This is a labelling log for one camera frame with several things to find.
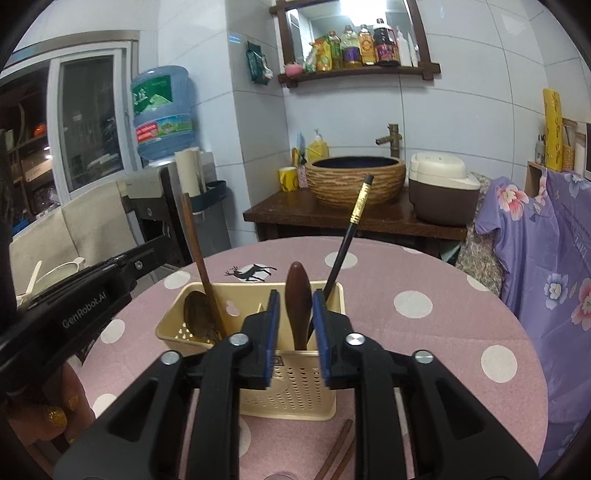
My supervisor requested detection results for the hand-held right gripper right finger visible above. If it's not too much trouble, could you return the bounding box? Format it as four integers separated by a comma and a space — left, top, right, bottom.
311, 290, 541, 480

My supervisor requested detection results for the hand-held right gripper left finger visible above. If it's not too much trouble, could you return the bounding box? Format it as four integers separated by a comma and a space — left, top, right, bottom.
53, 290, 282, 480

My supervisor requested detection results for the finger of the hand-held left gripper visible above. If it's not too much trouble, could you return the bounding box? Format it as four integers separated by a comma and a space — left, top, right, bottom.
108, 234, 174, 289

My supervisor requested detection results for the dark wooden spoon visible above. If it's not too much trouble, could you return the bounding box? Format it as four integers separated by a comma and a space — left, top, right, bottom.
285, 261, 314, 352

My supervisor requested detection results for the long-handled wooden ladle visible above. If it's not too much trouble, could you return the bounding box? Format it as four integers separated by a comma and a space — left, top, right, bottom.
179, 193, 228, 337

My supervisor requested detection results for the cream plastic utensil holder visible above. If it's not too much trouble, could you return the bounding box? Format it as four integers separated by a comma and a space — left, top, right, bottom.
156, 281, 346, 421

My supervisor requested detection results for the black chopstick gold band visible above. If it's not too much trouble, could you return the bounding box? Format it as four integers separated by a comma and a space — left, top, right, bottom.
322, 174, 374, 298

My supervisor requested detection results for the person's left hand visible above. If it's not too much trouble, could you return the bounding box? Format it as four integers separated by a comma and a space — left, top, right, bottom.
7, 362, 96, 447

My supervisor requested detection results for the cream cooking pot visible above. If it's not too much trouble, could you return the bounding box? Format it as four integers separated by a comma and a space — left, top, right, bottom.
16, 257, 88, 308

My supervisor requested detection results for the grey water dispenser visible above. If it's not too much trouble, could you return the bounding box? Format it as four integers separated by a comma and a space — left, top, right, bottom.
117, 152, 232, 266

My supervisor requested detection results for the dark blue side holder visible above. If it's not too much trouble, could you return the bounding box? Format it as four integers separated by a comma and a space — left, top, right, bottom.
191, 180, 228, 215

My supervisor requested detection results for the cream paper roll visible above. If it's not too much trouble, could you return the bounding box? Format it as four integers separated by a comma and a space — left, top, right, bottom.
174, 147, 206, 197

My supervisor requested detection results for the dark wooden cabinet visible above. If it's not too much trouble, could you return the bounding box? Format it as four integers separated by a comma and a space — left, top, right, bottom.
243, 187, 469, 259

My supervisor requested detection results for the blue water bottle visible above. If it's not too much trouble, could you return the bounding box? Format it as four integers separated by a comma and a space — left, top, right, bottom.
130, 65, 195, 161

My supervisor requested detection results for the sliding glass window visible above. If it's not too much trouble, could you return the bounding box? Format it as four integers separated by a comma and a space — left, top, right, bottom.
0, 32, 140, 217

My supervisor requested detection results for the wicker sink basin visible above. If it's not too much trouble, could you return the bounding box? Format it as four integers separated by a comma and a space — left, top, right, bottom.
305, 156, 407, 208

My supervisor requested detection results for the grey patterned cloth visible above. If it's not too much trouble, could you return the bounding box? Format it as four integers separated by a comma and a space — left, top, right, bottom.
455, 173, 509, 296

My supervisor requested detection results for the yellow soap bottle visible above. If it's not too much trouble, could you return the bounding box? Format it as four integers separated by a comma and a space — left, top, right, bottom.
307, 129, 329, 162

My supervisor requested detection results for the brown and cream rice cooker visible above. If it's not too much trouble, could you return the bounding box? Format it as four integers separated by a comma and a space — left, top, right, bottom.
409, 152, 482, 227

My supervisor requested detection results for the bronze faucet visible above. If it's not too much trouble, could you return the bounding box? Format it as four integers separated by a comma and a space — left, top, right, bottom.
375, 123, 403, 158

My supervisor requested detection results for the green hanging packet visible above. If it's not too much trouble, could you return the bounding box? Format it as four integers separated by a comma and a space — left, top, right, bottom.
246, 41, 273, 86

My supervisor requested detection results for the purple floral cloth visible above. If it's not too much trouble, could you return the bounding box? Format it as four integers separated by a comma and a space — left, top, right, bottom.
475, 171, 591, 476

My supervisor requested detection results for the yellow packet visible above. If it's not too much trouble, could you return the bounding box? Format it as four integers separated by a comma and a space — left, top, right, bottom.
307, 38, 333, 73

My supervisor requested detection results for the wooden framed mirror shelf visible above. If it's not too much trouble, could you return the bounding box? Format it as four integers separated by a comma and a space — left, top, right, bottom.
269, 0, 441, 88

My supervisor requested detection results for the yellow oil bottle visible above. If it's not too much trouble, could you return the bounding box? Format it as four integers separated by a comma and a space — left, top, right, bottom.
327, 31, 344, 70

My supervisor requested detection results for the purple label bottle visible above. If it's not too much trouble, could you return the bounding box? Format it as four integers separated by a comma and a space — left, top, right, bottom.
342, 25, 362, 68

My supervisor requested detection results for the orange label bottle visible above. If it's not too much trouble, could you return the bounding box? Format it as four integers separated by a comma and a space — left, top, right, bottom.
358, 24, 376, 66

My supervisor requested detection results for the dark soy sauce bottle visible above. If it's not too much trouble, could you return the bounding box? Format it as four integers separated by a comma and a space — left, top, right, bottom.
372, 18, 400, 66

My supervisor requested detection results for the white squeeze bottle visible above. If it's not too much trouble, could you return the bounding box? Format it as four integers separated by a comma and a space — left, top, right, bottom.
396, 26, 420, 68

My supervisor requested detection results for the yellow patterned roll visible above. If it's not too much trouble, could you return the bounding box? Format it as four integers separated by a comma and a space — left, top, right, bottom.
542, 89, 565, 171

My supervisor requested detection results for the wooden open shelf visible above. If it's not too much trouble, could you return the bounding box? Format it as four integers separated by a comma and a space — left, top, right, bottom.
526, 117, 591, 185

